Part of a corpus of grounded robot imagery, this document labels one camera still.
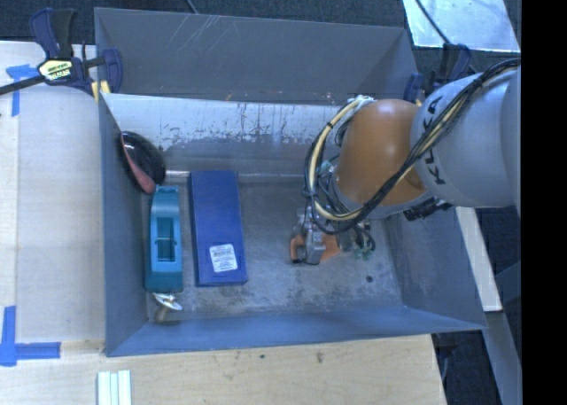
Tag orange block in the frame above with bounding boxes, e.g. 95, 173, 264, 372
289, 234, 342, 263

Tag grey metal bin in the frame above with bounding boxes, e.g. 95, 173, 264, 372
93, 6, 489, 358

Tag blue flat box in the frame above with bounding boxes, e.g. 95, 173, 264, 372
188, 169, 249, 288

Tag teal tape dispenser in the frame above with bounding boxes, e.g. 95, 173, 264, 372
144, 184, 185, 294

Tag small brass and silver tool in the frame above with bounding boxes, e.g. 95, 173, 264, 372
151, 291, 184, 324

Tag black and red brush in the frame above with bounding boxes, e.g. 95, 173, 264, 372
116, 130, 167, 196

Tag pale wood flat board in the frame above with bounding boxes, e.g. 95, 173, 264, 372
15, 82, 108, 345

